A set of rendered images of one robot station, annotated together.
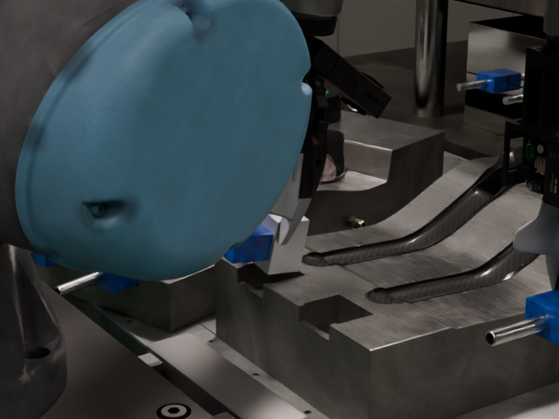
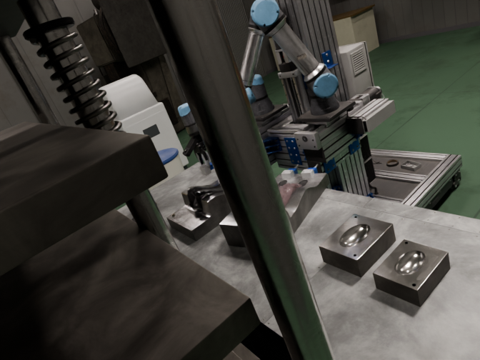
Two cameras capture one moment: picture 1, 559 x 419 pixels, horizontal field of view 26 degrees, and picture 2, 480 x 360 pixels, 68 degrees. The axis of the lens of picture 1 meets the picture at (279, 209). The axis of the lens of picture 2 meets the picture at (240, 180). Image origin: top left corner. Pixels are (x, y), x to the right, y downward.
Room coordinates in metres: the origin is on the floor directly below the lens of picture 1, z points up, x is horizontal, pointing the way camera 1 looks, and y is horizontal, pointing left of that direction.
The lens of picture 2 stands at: (2.78, -0.02, 1.61)
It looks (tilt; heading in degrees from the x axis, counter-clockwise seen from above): 23 degrees down; 182
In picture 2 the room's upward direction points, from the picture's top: 21 degrees counter-clockwise
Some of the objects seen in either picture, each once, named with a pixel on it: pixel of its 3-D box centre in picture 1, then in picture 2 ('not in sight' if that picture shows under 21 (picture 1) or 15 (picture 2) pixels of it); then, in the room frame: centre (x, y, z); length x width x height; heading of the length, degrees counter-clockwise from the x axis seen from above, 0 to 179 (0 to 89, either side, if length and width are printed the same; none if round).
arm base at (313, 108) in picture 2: not in sight; (323, 101); (0.96, 0.46, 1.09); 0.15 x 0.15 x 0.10
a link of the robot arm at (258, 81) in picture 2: not in sight; (253, 86); (0.54, 0.18, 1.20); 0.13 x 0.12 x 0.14; 53
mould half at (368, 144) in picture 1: (239, 197); (278, 202); (1.40, 0.05, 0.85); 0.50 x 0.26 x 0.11; 140
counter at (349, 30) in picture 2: not in sight; (321, 41); (-6.13, 2.60, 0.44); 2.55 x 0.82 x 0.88; 34
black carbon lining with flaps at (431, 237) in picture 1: (476, 219); (218, 186); (1.14, -0.20, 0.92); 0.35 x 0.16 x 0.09; 122
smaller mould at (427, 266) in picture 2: not in sight; (411, 270); (2.00, 0.31, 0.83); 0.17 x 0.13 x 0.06; 122
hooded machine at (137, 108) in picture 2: not in sight; (141, 130); (-2.08, -1.22, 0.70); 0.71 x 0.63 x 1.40; 32
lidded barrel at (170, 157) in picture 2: not in sight; (167, 182); (-0.87, -0.91, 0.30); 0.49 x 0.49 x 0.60
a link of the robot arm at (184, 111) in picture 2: not in sight; (188, 114); (0.88, -0.23, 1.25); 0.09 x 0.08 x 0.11; 143
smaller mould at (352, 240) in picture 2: not in sight; (357, 243); (1.81, 0.23, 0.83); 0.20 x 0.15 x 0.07; 122
